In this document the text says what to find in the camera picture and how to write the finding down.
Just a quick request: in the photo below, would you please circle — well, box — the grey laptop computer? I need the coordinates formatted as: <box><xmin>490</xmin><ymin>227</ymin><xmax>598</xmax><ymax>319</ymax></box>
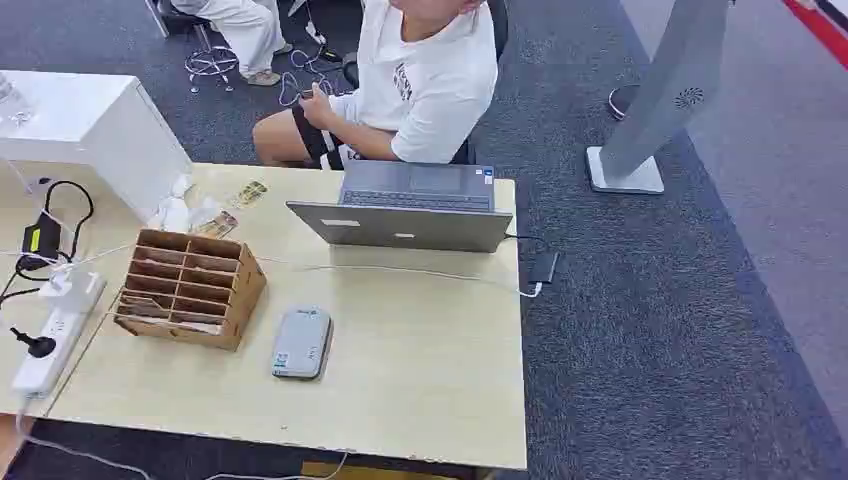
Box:
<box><xmin>285</xmin><ymin>159</ymin><xmax>515</xmax><ymax>254</ymax></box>

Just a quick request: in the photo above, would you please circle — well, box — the black laptop charger brick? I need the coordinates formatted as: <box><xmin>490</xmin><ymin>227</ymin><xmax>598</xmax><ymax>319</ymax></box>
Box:
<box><xmin>527</xmin><ymin>250</ymin><xmax>561</xmax><ymax>286</ymax></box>

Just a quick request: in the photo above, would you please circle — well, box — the seated person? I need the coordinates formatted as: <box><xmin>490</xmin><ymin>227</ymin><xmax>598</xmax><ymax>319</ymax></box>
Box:
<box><xmin>252</xmin><ymin>0</ymin><xmax>499</xmax><ymax>172</ymax></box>

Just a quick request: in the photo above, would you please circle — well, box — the grey card reader device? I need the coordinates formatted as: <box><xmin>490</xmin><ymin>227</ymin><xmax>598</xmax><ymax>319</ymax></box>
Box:
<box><xmin>270</xmin><ymin>305</ymin><xmax>335</xmax><ymax>382</ymax></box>

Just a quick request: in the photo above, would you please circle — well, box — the printed card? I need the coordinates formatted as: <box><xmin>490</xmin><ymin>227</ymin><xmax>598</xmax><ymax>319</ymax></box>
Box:
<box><xmin>229</xmin><ymin>180</ymin><xmax>270</xmax><ymax>210</ymax></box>
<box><xmin>192</xmin><ymin>210</ymin><xmax>240</xmax><ymax>241</ymax></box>

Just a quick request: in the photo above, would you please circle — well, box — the wooden card sorting box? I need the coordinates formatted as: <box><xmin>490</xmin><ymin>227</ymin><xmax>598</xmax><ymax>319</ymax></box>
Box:
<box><xmin>113</xmin><ymin>228</ymin><xmax>268</xmax><ymax>352</ymax></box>

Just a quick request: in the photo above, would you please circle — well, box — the crumpled white plastic wrap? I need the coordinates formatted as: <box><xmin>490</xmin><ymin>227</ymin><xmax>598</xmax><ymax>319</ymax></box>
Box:
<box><xmin>146</xmin><ymin>173</ymin><xmax>220</xmax><ymax>234</ymax></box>

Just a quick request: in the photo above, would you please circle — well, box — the person in pale trousers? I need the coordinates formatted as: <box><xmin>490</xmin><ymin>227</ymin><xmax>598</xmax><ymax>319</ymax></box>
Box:
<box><xmin>169</xmin><ymin>0</ymin><xmax>294</xmax><ymax>88</ymax></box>

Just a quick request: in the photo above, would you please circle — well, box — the chrome stool base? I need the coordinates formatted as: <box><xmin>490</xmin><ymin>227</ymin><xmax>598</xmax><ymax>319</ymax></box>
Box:
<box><xmin>183</xmin><ymin>26</ymin><xmax>240</xmax><ymax>95</ymax></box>

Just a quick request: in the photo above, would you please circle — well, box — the grey standing kiosk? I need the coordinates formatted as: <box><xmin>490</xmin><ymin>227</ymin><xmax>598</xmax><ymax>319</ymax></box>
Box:
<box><xmin>585</xmin><ymin>0</ymin><xmax>737</xmax><ymax>196</ymax></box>

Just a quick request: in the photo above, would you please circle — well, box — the white cabinet box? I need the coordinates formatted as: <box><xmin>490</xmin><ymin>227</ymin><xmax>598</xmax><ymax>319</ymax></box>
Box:
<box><xmin>0</xmin><ymin>69</ymin><xmax>194</xmax><ymax>225</ymax></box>

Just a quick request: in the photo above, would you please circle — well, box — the white charger plug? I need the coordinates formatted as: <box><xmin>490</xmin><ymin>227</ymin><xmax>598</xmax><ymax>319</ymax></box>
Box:
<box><xmin>38</xmin><ymin>263</ymin><xmax>75</xmax><ymax>301</ymax></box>

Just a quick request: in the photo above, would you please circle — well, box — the white power strip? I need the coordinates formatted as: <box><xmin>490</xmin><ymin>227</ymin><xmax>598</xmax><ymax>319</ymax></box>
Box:
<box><xmin>11</xmin><ymin>269</ymin><xmax>108</xmax><ymax>400</ymax></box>

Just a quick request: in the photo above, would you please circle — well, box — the black power adapter brick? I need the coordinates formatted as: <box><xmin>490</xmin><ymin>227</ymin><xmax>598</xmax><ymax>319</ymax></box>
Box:
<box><xmin>20</xmin><ymin>213</ymin><xmax>64</xmax><ymax>262</ymax></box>

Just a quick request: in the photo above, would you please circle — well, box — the black plug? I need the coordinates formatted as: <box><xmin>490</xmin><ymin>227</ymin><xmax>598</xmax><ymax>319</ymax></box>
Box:
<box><xmin>9</xmin><ymin>326</ymin><xmax>58</xmax><ymax>360</ymax></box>

